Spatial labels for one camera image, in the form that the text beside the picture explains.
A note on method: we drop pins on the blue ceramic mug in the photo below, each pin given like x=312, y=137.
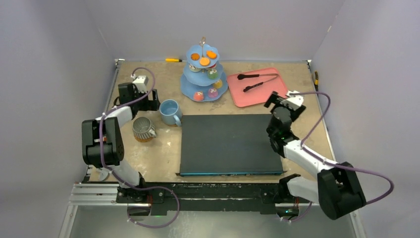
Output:
x=171, y=113

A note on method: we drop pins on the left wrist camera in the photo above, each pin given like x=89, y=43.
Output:
x=140, y=82

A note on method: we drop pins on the orange round cookie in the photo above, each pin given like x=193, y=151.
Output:
x=204, y=61

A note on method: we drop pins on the pink serving tray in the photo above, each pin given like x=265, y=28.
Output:
x=255, y=87

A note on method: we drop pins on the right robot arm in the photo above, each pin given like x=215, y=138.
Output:
x=336, y=189

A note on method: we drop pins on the yellow handled screwdriver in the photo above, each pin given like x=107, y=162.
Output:
x=316, y=79
x=173, y=60

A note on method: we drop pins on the blue three-tier cake stand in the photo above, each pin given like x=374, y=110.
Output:
x=191, y=82

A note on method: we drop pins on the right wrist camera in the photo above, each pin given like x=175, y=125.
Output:
x=293, y=100

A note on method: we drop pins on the round woven coaster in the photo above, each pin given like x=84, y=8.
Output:
x=142, y=140

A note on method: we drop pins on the yellow small cake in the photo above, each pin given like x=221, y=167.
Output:
x=218, y=84

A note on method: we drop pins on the orange disc sweet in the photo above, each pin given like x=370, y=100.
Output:
x=195, y=56

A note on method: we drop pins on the orange flower cookie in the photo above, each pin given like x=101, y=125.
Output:
x=211, y=55

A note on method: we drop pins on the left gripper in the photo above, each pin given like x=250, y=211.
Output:
x=150, y=105

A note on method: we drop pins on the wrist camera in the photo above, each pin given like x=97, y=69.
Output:
x=293, y=100
x=140, y=82

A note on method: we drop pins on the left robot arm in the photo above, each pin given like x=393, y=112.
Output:
x=102, y=143

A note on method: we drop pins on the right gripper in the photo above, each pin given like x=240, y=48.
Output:
x=274, y=99

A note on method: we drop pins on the grey ribbed cup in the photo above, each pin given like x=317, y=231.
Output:
x=143, y=128

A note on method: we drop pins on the aluminium frame rail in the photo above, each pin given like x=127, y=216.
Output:
x=198, y=210

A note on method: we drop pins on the adjustable wrench red handle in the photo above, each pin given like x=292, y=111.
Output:
x=103, y=174

